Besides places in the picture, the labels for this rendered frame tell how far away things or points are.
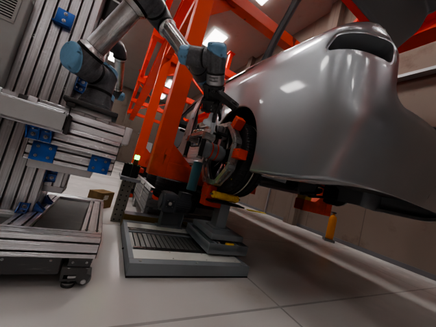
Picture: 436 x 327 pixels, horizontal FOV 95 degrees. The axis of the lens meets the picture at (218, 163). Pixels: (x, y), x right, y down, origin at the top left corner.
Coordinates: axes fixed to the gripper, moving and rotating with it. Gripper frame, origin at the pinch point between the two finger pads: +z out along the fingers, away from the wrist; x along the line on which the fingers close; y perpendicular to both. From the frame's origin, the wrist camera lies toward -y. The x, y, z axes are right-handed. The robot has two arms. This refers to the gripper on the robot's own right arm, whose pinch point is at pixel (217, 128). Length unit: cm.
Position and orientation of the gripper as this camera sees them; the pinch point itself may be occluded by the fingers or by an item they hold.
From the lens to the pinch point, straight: 98.0
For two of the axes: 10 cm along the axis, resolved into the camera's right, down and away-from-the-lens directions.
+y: -9.7, -2.0, 1.6
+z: -0.7, 7.9, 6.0
